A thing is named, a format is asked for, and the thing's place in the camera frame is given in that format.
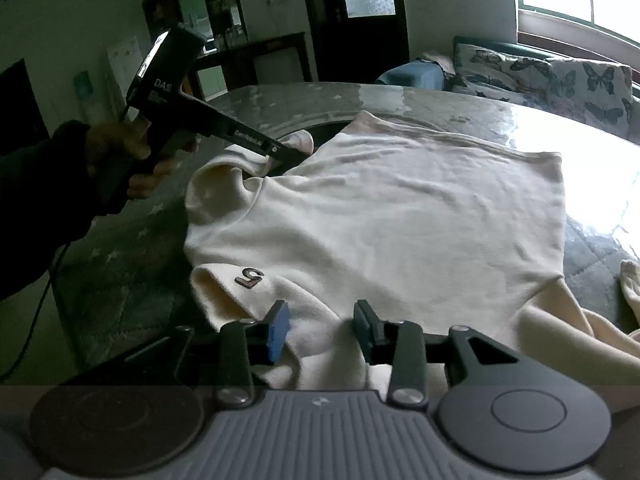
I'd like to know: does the dark wooden door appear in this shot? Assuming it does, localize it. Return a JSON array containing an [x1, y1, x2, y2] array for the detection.
[[305, 0, 409, 84]]

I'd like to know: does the cream sweatshirt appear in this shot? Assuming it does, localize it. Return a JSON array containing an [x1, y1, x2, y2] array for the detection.
[[184, 113, 639, 411]]

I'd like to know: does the green quilted star tablecloth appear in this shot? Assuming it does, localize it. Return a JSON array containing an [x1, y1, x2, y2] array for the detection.
[[49, 80, 640, 376]]

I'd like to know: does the long butterfly pillow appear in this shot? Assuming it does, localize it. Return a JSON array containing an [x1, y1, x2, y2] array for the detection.
[[451, 44, 552, 110]]

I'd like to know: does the black round induction cooktop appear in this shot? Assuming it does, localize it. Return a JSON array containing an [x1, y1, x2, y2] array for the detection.
[[278, 122, 349, 148]]

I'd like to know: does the large butterfly pillow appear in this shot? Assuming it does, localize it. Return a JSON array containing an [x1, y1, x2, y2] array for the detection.
[[548, 58, 632, 138]]

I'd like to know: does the left hand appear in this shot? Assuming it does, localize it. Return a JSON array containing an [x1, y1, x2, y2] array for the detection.
[[87, 119, 178, 200]]

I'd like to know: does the blue sofa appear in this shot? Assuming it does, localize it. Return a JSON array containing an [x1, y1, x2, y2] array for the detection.
[[375, 32, 623, 91]]

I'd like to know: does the black cable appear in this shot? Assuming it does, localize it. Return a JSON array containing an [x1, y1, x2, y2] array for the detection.
[[0, 244, 72, 380]]

